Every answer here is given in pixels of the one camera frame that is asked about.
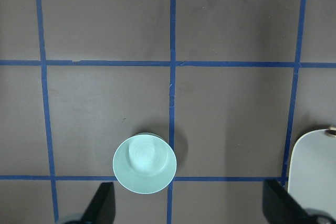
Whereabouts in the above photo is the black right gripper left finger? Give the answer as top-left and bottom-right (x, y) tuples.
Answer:
(59, 182), (116, 223)

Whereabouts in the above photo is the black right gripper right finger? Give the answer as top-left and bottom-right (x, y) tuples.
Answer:
(262, 179), (335, 223)

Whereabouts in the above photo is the white toaster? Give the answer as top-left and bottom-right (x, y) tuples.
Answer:
(288, 128), (335, 218)

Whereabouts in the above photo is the green bowl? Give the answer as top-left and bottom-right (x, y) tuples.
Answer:
(112, 133), (177, 195)

